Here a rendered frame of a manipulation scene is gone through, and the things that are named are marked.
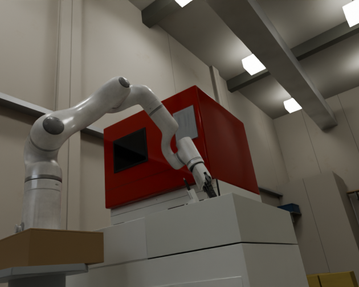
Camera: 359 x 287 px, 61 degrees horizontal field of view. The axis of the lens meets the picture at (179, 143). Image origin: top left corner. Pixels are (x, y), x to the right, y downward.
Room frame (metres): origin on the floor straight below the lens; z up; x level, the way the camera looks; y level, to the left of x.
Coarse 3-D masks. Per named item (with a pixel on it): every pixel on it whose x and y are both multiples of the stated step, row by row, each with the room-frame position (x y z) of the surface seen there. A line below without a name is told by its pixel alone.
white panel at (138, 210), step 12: (216, 180) 1.65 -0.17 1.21; (168, 192) 1.81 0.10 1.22; (180, 192) 1.77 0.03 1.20; (204, 192) 1.69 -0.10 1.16; (216, 192) 1.65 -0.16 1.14; (132, 204) 1.96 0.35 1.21; (144, 204) 1.91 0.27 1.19; (156, 204) 1.86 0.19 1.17; (168, 204) 1.82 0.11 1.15; (180, 204) 1.77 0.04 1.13; (120, 216) 2.02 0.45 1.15; (132, 216) 1.97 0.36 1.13; (144, 216) 1.91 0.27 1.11
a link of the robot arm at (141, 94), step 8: (136, 88) 1.23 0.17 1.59; (144, 88) 1.24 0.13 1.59; (128, 96) 1.24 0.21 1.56; (136, 96) 1.24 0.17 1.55; (144, 96) 1.25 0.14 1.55; (152, 96) 1.27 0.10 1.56; (128, 104) 1.26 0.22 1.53; (136, 104) 1.28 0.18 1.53; (144, 104) 1.28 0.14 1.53; (152, 104) 1.27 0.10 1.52; (160, 104) 1.29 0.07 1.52; (112, 112) 1.27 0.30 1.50
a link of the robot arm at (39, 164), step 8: (32, 144) 0.98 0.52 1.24; (24, 152) 1.03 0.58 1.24; (32, 152) 1.02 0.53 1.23; (40, 152) 1.01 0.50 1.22; (48, 152) 1.01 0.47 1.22; (56, 152) 1.06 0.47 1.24; (24, 160) 1.02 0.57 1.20; (32, 160) 1.01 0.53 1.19; (40, 160) 1.02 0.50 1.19; (48, 160) 1.04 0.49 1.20; (56, 160) 1.08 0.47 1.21; (32, 168) 0.95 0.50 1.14; (40, 168) 0.95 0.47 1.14; (48, 168) 0.97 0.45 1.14; (56, 168) 0.99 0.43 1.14; (32, 176) 0.95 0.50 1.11; (40, 176) 0.95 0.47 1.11; (48, 176) 0.96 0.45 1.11; (56, 176) 0.99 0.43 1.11
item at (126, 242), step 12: (108, 228) 1.21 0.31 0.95; (120, 228) 1.17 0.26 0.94; (132, 228) 1.14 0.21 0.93; (144, 228) 1.11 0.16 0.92; (108, 240) 1.21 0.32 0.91; (120, 240) 1.18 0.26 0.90; (132, 240) 1.15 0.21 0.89; (144, 240) 1.12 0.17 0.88; (108, 252) 1.21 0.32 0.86; (120, 252) 1.18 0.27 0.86; (132, 252) 1.15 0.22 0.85; (144, 252) 1.12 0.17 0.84; (96, 264) 1.24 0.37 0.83; (108, 264) 1.21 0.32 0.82
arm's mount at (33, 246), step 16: (0, 240) 0.92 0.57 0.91; (16, 240) 0.87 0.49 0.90; (32, 240) 0.84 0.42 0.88; (48, 240) 0.88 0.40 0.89; (64, 240) 0.92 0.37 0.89; (80, 240) 0.96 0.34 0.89; (96, 240) 1.01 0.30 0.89; (0, 256) 0.92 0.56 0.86; (16, 256) 0.87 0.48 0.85; (32, 256) 0.84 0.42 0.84; (48, 256) 0.88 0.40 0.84; (64, 256) 0.92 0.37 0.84; (80, 256) 0.96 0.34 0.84; (96, 256) 1.01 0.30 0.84
